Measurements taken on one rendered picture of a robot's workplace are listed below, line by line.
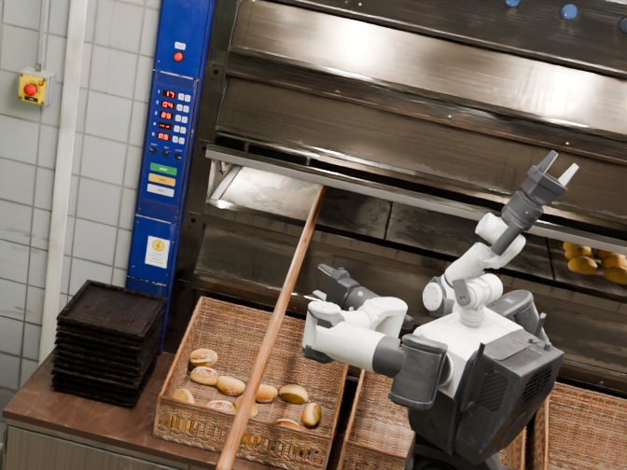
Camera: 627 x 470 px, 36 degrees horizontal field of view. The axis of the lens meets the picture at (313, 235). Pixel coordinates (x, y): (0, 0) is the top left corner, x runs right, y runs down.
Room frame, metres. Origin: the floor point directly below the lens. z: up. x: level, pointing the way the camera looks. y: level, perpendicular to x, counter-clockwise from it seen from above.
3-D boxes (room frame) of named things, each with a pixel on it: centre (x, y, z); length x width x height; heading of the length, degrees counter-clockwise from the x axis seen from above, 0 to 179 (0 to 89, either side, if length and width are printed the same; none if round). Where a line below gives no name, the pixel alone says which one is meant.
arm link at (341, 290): (2.30, -0.13, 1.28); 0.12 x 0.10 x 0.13; 51
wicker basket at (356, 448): (2.64, -0.51, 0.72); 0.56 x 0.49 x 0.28; 85
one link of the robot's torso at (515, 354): (2.01, -0.45, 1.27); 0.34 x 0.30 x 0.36; 141
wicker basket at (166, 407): (2.69, 0.08, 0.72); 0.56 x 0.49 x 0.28; 87
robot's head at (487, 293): (2.05, -0.41, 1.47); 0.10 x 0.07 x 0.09; 141
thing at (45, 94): (2.97, 0.98, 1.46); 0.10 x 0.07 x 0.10; 86
